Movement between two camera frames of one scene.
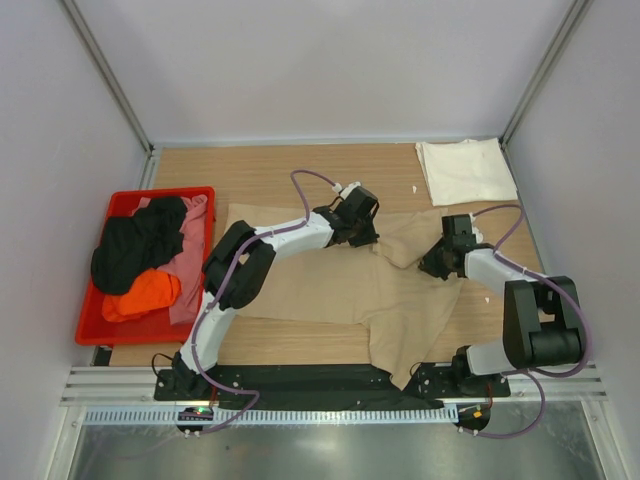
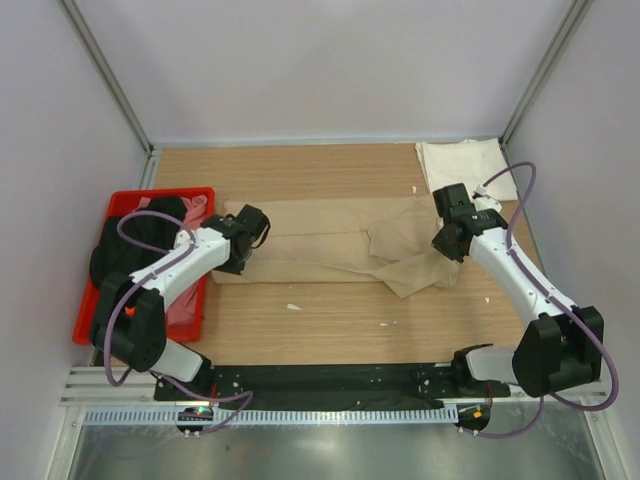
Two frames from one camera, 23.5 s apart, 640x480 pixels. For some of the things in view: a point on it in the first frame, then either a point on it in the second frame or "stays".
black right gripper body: x=435 y=261 to x=441 y=242
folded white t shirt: x=464 y=171 stays
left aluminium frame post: x=87 y=38 stays
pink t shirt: x=187 y=267 stays
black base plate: x=349 y=387 stays
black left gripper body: x=363 y=233 to x=236 y=265
